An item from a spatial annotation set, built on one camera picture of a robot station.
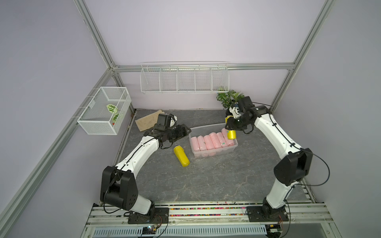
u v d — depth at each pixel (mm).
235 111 748
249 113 600
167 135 707
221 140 992
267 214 664
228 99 906
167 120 670
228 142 941
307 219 728
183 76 992
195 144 966
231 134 807
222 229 1689
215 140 988
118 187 424
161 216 723
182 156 915
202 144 961
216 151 938
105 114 826
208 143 968
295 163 466
